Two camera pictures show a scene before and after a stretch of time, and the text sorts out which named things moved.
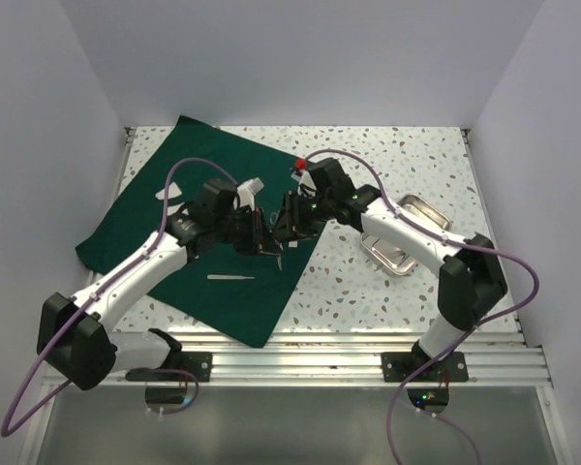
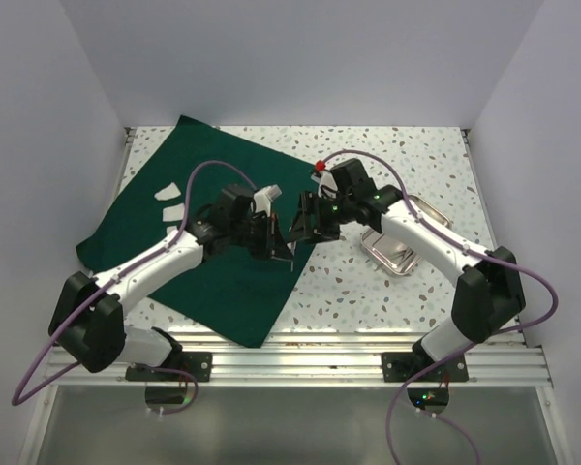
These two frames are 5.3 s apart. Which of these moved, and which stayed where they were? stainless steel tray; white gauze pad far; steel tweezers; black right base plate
Moved: steel tweezers
Stayed: black right base plate; white gauze pad far; stainless steel tray
